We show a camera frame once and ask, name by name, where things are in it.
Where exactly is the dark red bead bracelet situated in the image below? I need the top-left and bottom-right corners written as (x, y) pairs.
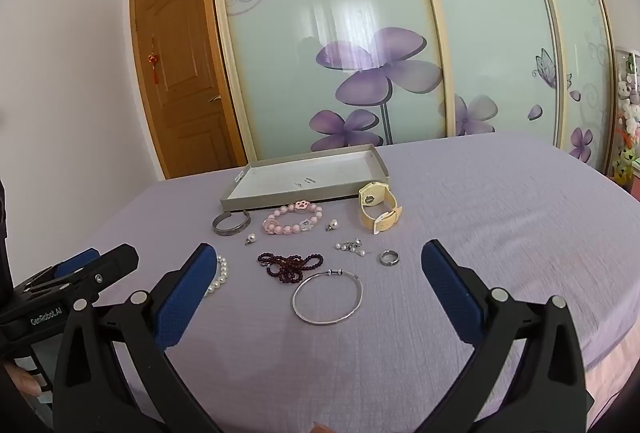
top-left (257, 252), bottom-right (325, 284)

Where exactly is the grey cardboard box tray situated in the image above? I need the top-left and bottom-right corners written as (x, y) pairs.
top-left (220, 144), bottom-right (390, 212)

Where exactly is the pink bed sheet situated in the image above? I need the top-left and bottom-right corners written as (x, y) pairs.
top-left (582, 308), bottom-right (640, 419)

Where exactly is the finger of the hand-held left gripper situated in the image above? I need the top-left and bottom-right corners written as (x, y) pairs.
top-left (25, 248), bottom-right (101, 290)
top-left (62, 244), bottom-right (140, 309)

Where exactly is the pink bead bracelet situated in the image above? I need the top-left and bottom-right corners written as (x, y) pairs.
top-left (262, 200), bottom-right (324, 236)

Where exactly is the wooden door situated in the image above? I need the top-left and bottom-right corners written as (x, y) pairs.
top-left (129, 0), bottom-right (248, 180)

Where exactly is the person's left hand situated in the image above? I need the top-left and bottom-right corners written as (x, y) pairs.
top-left (4, 359), bottom-right (51, 400)

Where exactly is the silver cuff bracelet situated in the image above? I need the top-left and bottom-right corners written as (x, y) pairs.
top-left (212, 210), bottom-right (251, 238)

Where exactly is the shelf of plush toys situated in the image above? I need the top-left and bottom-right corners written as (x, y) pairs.
top-left (611, 47), bottom-right (640, 186)

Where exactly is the white pearl bracelet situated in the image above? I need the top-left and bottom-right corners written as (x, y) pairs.
top-left (202, 255), bottom-right (230, 298)

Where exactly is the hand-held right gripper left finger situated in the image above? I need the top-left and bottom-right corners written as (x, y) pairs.
top-left (52, 242), bottom-right (223, 433)

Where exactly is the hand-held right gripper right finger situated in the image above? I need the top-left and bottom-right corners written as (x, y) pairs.
top-left (420, 239), bottom-right (588, 433)

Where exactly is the yellow small box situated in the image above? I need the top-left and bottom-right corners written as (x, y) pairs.
top-left (358, 182), bottom-right (404, 234)

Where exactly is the thin silver bangle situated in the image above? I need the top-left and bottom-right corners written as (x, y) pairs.
top-left (292, 269), bottom-right (363, 326)

